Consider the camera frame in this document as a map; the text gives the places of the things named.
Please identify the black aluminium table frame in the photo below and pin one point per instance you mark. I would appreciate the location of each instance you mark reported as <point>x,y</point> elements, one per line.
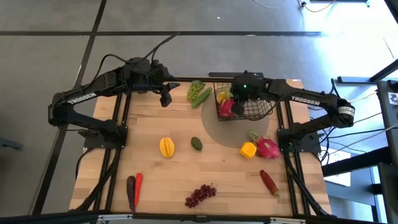
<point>192,79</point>

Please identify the orange carrot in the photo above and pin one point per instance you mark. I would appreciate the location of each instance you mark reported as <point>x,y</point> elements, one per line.
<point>138,186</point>

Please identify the red chili pepper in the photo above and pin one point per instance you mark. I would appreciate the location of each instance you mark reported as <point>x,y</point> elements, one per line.
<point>268,183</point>

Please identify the grey round mat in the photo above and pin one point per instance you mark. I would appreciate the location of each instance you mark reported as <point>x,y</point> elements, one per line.
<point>230,133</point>

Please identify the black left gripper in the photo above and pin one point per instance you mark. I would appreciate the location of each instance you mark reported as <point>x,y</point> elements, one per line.
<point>161,76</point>

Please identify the red grape bunch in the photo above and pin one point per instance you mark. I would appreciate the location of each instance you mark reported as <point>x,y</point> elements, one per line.
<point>200,194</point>

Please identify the black floor stand beam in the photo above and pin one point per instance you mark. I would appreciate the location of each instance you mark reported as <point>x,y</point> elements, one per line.
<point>354,80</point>
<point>357,161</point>

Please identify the small pink dragon fruit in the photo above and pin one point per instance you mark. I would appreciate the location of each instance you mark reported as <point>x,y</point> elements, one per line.
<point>226,108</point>

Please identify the black crossbar with silver brackets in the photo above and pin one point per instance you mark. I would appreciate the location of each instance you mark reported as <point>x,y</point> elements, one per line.
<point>199,219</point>

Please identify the large pink dragon fruit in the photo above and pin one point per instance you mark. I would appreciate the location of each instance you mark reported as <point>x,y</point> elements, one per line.
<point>266,148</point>

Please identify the green cucumber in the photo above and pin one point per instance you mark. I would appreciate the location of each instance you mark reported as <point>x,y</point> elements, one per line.
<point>201,98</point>

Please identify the black side cabinet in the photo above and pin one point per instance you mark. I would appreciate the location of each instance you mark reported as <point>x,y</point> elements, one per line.
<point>387,124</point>

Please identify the green grape bunch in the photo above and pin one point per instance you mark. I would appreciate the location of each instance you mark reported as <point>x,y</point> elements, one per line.
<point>194,91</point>

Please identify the yellow starfruit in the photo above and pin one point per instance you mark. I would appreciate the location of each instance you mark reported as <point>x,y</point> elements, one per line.
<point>167,147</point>

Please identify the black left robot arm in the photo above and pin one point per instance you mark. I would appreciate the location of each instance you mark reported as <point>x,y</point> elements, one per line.
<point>82,98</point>

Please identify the dark green avocado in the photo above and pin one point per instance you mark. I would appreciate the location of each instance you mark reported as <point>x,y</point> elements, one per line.
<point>196,143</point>

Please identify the yellow bell pepper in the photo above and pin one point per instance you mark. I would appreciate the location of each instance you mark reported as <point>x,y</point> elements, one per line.
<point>247,150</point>

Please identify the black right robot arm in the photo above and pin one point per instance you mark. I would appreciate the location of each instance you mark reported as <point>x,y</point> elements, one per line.
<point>304,100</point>

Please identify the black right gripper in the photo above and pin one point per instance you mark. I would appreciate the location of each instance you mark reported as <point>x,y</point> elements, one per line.
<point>248,88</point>

